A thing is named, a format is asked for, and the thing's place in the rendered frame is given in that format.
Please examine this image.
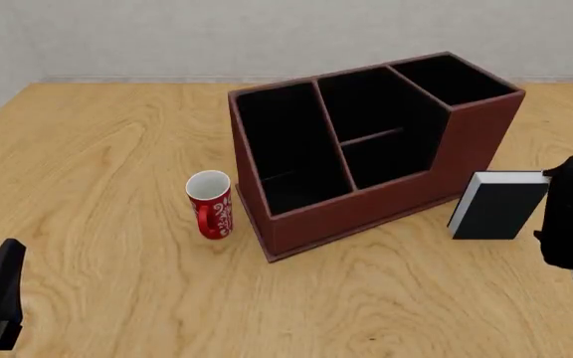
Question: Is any red mug with white pattern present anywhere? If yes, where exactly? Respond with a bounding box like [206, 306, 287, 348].
[185, 169, 235, 243]

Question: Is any red-brown desk caddy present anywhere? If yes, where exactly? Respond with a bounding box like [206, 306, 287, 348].
[227, 51, 524, 265]

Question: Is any black book with white pages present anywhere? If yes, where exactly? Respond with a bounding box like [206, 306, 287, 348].
[447, 170, 552, 242]

